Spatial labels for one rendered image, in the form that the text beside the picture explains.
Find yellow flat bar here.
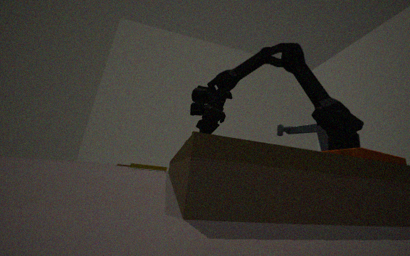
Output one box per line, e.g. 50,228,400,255
130,164,167,171

